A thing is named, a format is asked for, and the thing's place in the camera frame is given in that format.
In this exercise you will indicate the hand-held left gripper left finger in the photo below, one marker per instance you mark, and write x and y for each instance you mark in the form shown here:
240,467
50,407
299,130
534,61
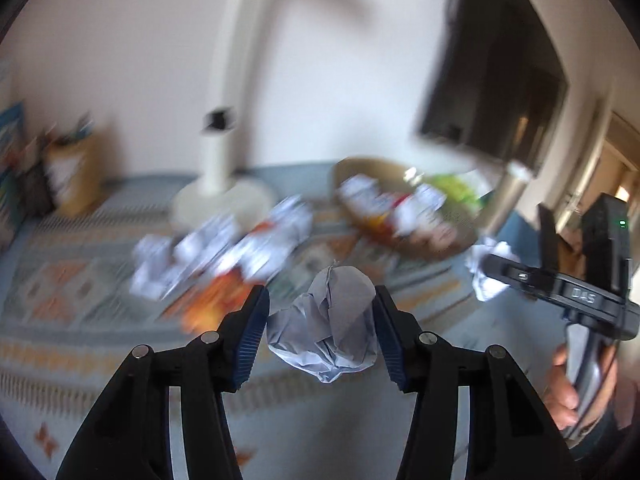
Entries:
252,330

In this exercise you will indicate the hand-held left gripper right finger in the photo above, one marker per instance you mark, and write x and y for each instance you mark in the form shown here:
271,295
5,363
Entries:
390,340

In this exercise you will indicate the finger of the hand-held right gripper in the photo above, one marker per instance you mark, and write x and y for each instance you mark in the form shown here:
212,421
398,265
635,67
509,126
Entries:
520,277

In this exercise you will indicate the white paper ball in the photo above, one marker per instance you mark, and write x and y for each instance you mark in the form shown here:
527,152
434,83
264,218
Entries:
480,285

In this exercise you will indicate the orange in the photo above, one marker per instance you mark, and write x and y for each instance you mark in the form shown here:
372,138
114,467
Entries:
215,305

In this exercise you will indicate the blue-grey paper ball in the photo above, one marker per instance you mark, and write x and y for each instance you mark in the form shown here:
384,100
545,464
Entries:
325,330

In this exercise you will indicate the pile of papers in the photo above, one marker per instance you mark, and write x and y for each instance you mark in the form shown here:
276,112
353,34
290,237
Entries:
200,245

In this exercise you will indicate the checked paper ball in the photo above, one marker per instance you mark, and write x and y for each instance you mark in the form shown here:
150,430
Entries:
422,205

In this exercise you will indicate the grey paper ball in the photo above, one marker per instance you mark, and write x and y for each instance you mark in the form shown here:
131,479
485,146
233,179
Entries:
362,191

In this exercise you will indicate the person's right hand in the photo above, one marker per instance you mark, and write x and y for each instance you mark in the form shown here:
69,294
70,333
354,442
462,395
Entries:
562,395

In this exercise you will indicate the golden monitor stand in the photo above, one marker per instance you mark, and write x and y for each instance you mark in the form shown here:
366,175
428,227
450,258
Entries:
505,200

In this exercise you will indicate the wooden door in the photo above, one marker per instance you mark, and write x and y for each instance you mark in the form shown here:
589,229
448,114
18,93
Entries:
607,160

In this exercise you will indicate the green tissue pack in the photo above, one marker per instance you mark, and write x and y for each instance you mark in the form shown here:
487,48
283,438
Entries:
455,187

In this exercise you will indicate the white desk lamp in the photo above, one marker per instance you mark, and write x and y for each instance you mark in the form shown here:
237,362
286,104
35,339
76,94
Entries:
217,160

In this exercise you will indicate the patterned woven mat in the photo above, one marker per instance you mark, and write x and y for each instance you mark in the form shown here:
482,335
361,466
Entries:
75,320

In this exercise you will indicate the black monitor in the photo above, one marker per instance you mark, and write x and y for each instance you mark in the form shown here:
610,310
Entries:
500,85

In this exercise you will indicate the cardboard pen holder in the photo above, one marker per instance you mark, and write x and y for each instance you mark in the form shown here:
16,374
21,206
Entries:
75,175

